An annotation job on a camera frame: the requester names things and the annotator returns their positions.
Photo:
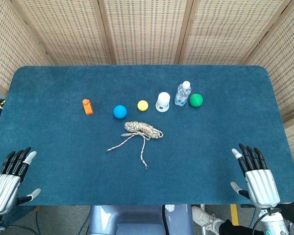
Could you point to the woven bamboo folding screen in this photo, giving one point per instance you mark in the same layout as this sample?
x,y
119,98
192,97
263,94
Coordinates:
x,y
147,29

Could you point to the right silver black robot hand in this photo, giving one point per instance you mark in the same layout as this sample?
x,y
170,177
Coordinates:
x,y
262,187

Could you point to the clear plastic water bottle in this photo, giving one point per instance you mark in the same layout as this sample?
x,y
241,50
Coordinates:
x,y
182,95

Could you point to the orange toy block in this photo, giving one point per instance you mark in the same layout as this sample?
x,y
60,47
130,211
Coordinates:
x,y
88,108

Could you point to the blue foam ball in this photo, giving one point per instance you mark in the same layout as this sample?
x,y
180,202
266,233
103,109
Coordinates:
x,y
120,112

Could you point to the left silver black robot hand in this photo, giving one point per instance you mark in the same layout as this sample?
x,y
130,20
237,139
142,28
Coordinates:
x,y
5,188

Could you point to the green foam ball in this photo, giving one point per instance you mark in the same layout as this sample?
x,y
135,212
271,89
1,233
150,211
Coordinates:
x,y
196,100

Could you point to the blue carpet table mat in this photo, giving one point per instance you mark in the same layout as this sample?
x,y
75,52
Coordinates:
x,y
147,176

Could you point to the white floral paper cup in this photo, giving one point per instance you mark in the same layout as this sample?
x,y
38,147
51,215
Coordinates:
x,y
163,101

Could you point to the yellow foam ball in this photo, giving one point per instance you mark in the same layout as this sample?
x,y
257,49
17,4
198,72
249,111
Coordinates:
x,y
142,105

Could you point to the white sneaker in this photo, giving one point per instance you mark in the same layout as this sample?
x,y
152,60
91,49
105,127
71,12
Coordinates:
x,y
205,218

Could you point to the blue-grey robot torso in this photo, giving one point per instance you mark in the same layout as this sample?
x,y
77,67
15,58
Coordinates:
x,y
137,220

